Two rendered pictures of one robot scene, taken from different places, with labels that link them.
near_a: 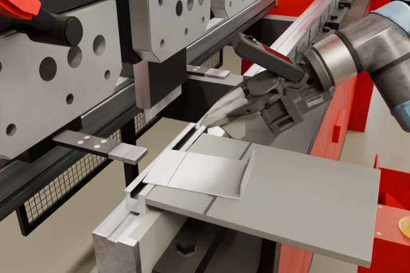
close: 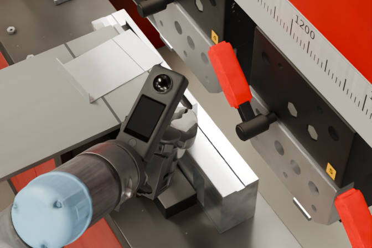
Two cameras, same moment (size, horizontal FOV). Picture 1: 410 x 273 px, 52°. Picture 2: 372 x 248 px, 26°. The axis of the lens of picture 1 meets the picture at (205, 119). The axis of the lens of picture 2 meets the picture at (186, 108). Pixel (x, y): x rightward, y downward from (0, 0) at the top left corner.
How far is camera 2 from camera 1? 1.31 m
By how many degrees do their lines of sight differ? 89
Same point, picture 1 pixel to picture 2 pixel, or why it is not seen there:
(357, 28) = (76, 160)
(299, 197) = (26, 101)
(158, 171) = (134, 42)
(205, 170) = (108, 67)
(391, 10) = (47, 177)
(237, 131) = not seen: hidden behind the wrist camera
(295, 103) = not seen: hidden behind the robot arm
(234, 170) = (91, 83)
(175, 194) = (99, 40)
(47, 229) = not seen: outside the picture
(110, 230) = (117, 17)
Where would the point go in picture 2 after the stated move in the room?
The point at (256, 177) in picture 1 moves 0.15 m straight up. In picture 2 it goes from (71, 93) to (58, 17)
